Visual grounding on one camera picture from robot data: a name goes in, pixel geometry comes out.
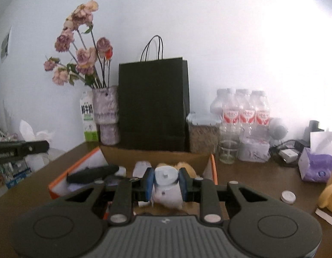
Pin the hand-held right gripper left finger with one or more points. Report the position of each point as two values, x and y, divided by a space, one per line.
149 185

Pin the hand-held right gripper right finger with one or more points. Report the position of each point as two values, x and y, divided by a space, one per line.
183 184

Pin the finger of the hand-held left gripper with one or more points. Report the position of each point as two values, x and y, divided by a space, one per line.
34 147

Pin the white yellow plush sheep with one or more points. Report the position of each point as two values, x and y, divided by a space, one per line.
166 199

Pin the orange cardboard box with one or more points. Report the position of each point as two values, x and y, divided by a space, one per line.
155 157

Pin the black zip pouch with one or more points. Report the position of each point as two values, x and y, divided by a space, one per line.
93 174

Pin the brown wooden desktop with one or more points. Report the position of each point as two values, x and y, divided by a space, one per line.
249 174

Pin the metal shelf rack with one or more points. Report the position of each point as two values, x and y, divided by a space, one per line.
12 172

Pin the clear grain container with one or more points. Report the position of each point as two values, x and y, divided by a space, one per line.
203 137

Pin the clear glass cup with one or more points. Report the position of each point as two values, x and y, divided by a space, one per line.
227 150

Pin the white green milk carton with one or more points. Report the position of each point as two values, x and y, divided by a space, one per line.
88 118

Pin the white printed tin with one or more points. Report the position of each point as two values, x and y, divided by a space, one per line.
254 150

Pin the purple textured vase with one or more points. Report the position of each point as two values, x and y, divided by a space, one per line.
106 113

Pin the black paper bag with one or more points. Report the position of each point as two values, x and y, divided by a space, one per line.
152 104

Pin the wrapped water bottle pack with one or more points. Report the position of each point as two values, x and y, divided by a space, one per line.
243 115

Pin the dried pink rose bouquet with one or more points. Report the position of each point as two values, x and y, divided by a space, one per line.
85 56

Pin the white round cap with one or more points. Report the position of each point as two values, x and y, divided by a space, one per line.
287 196

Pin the white power adapter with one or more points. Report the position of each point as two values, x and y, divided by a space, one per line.
288 154

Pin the purple tissue box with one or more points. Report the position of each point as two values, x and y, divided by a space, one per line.
316 166

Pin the small black device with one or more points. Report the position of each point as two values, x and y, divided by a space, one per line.
313 127

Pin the white paper strip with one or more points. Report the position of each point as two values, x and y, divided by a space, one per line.
327 217

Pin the wall notice sheet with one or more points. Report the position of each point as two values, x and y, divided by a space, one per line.
5 45

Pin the white round camera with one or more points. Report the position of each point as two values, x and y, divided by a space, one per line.
278 130

